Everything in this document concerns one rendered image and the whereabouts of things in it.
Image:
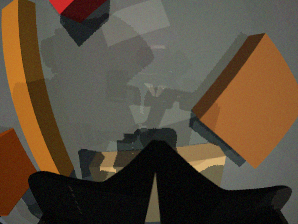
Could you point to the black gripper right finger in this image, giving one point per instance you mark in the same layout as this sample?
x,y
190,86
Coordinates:
x,y
187,197

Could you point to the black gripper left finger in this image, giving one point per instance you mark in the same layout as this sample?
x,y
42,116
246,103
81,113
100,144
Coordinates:
x,y
122,199

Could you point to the orange flat bar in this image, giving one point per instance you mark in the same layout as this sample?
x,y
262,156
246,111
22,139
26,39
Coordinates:
x,y
29,94

